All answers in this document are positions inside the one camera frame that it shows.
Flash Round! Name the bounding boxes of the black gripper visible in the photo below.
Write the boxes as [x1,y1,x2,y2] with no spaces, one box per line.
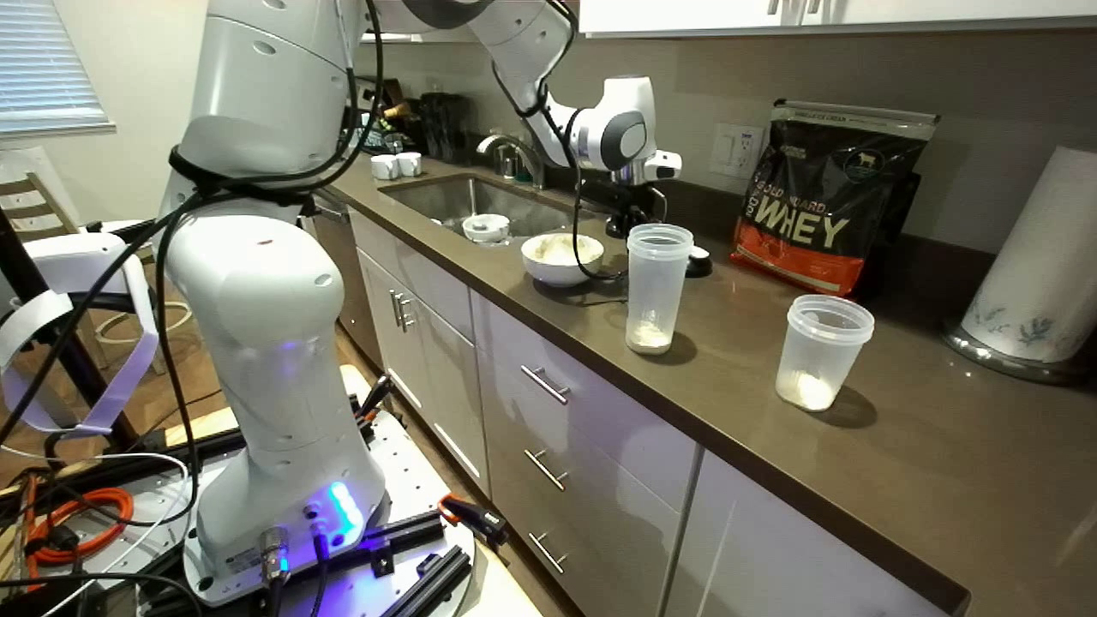
[607,177,678,228]

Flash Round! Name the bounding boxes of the short clear plastic container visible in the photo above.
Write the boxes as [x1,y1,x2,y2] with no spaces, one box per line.
[770,290,877,413]

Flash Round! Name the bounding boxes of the tall clear shaker cup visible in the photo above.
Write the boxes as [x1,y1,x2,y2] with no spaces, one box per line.
[623,218,694,358]

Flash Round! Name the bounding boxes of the white ceramic bowl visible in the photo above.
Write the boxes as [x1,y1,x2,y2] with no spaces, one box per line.
[518,228,609,290]

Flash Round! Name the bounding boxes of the chrome faucet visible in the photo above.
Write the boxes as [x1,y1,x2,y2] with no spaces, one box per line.
[473,129,542,187]

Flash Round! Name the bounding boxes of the steel kitchen sink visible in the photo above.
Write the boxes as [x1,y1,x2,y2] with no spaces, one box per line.
[381,170,595,242]

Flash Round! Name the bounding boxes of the black red whey protein bag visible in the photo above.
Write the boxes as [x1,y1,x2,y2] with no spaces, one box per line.
[727,95,942,297]

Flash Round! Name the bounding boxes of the black coffee maker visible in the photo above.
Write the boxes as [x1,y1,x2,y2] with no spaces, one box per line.
[410,89,476,163]

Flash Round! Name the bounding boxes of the grey lower cabinet unit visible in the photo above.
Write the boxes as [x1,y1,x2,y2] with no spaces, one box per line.
[305,193,951,617]

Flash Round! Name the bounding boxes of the white upper cabinet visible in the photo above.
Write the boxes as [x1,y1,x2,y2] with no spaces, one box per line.
[575,0,1097,40]

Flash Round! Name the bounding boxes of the white perforated base platform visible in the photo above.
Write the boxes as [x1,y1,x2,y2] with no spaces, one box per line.
[113,409,491,617]

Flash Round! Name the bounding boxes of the silver paper towel holder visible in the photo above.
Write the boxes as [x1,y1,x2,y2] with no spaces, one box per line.
[942,322,1085,387]

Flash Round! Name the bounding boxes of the white paper towel roll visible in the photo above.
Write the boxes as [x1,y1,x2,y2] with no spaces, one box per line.
[955,144,1097,370]

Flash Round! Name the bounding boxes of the window blinds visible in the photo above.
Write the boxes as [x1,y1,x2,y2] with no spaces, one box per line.
[0,0,115,137]

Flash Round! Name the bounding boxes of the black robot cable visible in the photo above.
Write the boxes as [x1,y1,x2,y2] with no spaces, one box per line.
[0,0,626,542]

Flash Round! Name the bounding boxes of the silver drawer handle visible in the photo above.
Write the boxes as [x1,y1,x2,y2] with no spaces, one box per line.
[521,445,571,492]
[518,358,575,409]
[524,528,571,579]

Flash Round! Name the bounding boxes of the silver cabinet door handle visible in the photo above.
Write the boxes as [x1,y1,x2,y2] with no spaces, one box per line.
[386,283,420,336]

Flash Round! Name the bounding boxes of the orange black handled clamp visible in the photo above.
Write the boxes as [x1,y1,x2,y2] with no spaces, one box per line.
[438,490,511,548]

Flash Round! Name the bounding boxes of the white curved plastic frame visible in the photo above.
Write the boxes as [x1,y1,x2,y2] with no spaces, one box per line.
[0,226,163,438]

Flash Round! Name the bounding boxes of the orange coiled cable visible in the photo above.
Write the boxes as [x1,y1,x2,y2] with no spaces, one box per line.
[19,483,138,576]

